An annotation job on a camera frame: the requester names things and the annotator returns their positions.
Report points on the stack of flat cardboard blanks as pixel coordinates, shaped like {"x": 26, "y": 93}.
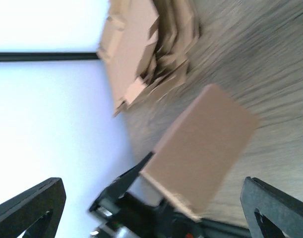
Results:
{"x": 144, "y": 46}

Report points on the brown cardboard box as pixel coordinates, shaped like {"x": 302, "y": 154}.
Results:
{"x": 193, "y": 157}

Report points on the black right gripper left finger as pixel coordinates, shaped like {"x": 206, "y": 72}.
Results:
{"x": 35, "y": 213}

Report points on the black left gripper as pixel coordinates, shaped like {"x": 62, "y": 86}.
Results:
{"x": 128, "y": 217}

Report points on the black left frame post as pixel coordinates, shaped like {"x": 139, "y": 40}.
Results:
{"x": 39, "y": 56}

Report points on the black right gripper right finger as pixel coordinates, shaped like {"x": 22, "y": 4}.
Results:
{"x": 269, "y": 212}

